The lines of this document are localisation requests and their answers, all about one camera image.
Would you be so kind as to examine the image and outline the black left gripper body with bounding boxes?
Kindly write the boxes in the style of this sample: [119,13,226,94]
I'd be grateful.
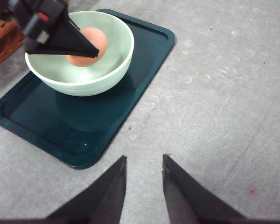
[0,0,69,54]

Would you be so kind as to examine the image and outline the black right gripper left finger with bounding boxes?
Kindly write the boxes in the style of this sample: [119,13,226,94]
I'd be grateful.
[45,156,127,224]

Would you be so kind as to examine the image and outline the brown egg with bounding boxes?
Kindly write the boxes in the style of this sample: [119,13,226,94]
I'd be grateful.
[66,27,107,67]

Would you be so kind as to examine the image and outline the light green ceramic bowl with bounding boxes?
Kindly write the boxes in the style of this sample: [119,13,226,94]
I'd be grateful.
[25,11,134,97]

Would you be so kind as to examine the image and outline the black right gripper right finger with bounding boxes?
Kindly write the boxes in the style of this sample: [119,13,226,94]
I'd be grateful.
[162,154,246,222]

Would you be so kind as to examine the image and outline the brown wicker basket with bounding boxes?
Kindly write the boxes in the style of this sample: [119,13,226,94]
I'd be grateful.
[0,17,25,64]

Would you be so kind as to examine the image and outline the dark teal rectangular tray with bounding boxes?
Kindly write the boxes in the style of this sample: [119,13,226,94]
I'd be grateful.
[0,9,175,169]

